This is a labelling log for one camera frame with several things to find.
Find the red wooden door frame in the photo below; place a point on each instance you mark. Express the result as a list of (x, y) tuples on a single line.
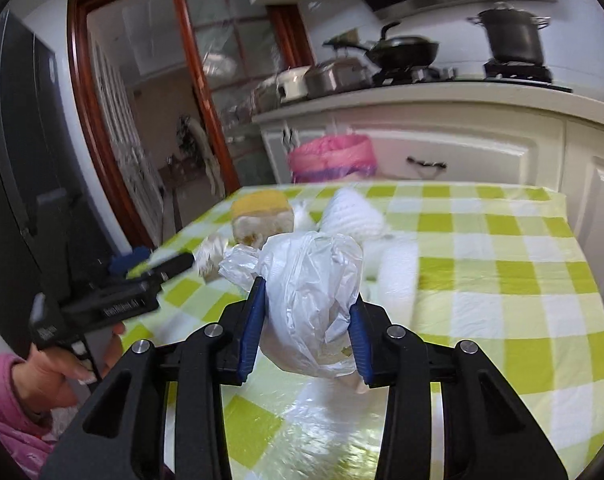
[(89, 125)]

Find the person's left hand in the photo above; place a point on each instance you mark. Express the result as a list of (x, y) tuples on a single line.
[(41, 380)]

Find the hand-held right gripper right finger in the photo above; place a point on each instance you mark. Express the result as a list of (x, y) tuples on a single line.
[(359, 345)]

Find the white chair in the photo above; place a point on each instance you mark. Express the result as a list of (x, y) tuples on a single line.
[(201, 145)]

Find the green checked tablecloth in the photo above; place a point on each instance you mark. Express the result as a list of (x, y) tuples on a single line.
[(492, 285)]

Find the clear plastic bag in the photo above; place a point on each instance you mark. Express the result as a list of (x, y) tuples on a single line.
[(307, 290)]

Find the white kitchen cabinet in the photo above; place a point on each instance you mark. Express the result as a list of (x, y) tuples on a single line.
[(482, 130)]

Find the dark stock pot with lid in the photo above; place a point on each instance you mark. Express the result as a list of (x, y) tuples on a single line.
[(514, 35)]

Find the yellow and beige sponge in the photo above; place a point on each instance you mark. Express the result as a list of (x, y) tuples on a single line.
[(259, 210)]

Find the black refrigerator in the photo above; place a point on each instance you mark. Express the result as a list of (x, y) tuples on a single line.
[(31, 185)]

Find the black gas stove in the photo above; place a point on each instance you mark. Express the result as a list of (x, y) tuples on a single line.
[(482, 80)]

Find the white crumpled plastic bag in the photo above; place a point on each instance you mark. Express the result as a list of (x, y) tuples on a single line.
[(304, 215)]

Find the person's left forearm pink sleeve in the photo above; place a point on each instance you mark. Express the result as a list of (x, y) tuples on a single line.
[(6, 410)]

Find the white rice cooker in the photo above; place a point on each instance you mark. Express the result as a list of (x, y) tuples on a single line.
[(293, 85)]

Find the shiny wrapper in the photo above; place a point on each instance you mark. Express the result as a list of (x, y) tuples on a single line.
[(210, 255)]

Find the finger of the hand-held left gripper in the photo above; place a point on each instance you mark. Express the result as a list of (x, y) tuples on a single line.
[(174, 264), (126, 261)]

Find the trash bin with pink bag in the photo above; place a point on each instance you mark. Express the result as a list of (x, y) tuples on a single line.
[(332, 157)]

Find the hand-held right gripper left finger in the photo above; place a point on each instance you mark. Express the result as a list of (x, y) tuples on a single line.
[(255, 320)]

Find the black wok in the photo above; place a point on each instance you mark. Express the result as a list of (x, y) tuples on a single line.
[(404, 52)]

